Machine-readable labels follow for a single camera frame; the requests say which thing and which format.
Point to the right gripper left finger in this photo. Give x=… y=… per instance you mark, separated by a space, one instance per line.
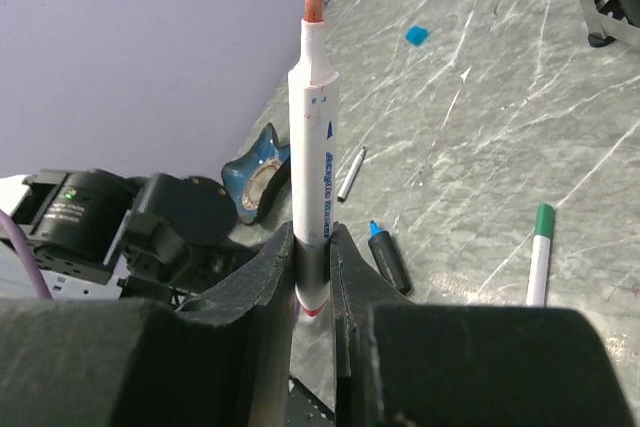
x=222 y=360

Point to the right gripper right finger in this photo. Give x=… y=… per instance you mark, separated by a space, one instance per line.
x=398 y=363

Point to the white green marker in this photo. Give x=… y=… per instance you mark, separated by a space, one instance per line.
x=538 y=273

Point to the green pen cap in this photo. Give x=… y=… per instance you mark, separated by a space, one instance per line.
x=544 y=222

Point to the white red acrylic marker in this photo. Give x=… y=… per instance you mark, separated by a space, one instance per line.
x=313 y=99

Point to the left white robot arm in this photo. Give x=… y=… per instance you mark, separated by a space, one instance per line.
x=94 y=234

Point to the white thin pen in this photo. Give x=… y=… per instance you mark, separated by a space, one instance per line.
x=351 y=175

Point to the blue pen cap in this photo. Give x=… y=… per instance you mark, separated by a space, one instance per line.
x=417 y=35

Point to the black blue highlighter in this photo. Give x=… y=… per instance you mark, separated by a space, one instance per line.
x=388 y=259

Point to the blue star dish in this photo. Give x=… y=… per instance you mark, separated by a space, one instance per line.
x=254 y=179

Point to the steel dish rack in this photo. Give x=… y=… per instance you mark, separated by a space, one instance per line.
x=605 y=28

